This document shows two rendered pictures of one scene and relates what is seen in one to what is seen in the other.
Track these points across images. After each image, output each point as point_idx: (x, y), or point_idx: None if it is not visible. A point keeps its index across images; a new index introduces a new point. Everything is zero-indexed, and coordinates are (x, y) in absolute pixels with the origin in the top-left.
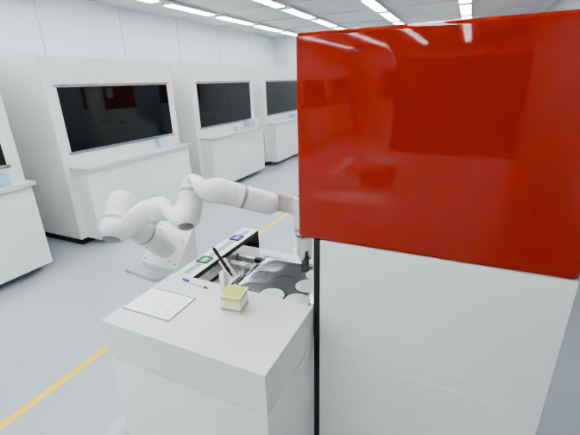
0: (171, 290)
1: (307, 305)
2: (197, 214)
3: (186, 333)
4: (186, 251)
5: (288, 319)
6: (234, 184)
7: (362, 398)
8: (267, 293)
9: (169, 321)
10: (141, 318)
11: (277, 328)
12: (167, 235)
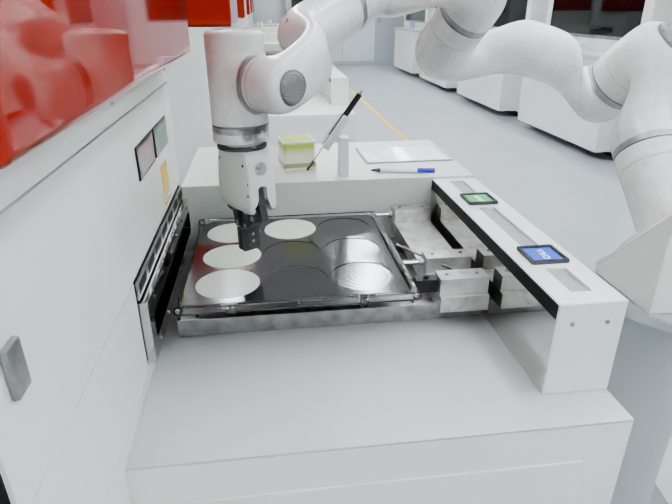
0: (420, 163)
1: (190, 186)
2: (417, 43)
3: (317, 148)
4: (630, 255)
5: (207, 172)
6: None
7: None
8: (300, 227)
9: (355, 149)
10: (391, 146)
11: (215, 165)
12: (654, 188)
